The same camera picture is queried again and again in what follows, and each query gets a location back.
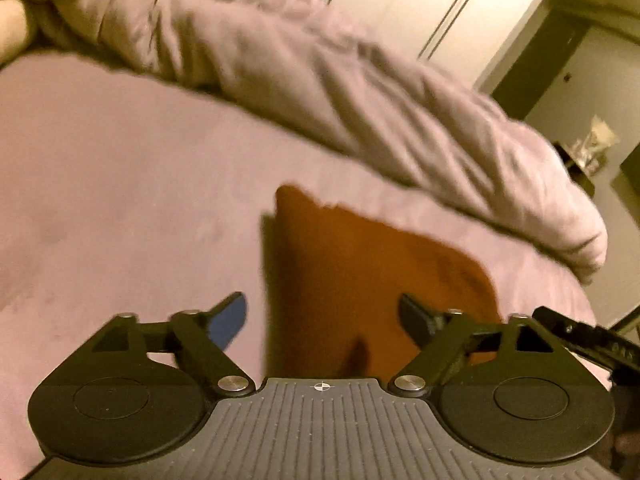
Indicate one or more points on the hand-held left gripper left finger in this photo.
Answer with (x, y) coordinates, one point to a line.
(229, 320)

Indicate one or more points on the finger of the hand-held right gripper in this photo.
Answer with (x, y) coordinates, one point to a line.
(595, 342)

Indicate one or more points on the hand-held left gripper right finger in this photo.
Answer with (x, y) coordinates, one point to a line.
(417, 322)

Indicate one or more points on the rust brown garment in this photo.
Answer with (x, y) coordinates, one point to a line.
(350, 270)

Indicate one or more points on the purple bed sheet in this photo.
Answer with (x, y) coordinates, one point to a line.
(125, 200)

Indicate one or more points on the dark nightstand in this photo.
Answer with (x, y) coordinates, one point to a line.
(580, 180)

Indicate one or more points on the clear plastic bag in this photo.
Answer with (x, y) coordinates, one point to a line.
(597, 145)

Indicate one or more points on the purple duvet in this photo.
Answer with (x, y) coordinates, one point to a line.
(350, 95)

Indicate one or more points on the dark door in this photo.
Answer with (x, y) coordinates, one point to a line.
(540, 70)

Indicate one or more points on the white wardrobe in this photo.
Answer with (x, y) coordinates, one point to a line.
(425, 0)

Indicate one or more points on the cream pillow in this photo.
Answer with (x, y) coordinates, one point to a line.
(15, 30)

